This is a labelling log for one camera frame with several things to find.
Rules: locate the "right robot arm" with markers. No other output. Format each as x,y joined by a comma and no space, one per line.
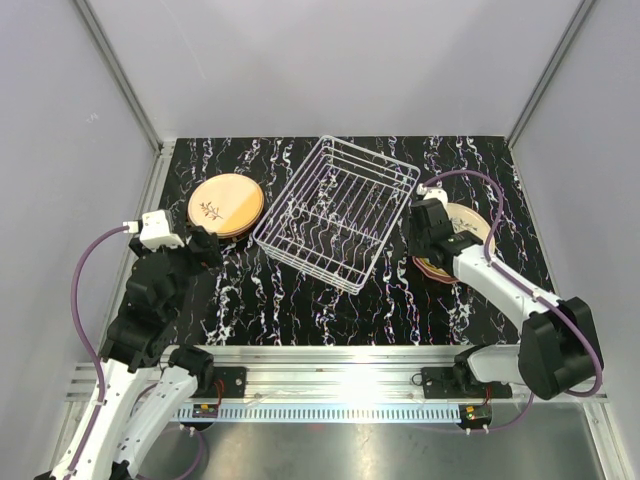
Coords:
558,348

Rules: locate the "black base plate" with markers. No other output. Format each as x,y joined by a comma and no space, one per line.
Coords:
443,383
228,381

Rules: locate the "left aluminium frame post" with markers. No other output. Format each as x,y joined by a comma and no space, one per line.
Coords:
117,72

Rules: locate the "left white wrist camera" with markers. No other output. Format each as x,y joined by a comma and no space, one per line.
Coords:
156,229

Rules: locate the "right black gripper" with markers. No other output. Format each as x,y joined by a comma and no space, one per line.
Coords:
412,246

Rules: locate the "white wire dish rack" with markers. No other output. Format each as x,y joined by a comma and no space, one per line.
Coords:
333,218

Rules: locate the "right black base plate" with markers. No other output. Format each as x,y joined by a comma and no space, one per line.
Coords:
443,383

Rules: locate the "pink scalloped plate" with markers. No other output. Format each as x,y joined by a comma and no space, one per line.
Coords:
433,273

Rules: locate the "aluminium mounting rail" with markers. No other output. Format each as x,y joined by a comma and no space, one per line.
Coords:
333,374

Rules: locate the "orange cream branch plate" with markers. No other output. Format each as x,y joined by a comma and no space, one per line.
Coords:
226,205

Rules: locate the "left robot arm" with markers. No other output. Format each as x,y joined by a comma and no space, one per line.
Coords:
116,432

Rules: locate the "black marble pattern mat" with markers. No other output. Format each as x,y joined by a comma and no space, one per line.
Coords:
254,300

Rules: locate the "right aluminium frame post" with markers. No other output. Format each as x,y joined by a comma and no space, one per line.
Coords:
562,48

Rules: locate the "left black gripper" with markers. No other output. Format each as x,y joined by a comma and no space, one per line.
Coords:
202,260

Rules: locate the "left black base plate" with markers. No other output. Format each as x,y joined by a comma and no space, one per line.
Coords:
228,381

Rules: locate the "aluminium frame post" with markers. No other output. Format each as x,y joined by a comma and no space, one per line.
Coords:
562,48
117,72

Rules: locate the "white slotted cable duct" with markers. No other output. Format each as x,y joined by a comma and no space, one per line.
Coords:
319,413

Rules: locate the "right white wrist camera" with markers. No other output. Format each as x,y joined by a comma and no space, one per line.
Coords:
429,192

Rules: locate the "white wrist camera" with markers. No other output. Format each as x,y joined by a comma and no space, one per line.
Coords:
156,229
429,192

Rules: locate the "blue cream branch plate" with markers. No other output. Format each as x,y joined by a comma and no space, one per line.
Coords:
470,225

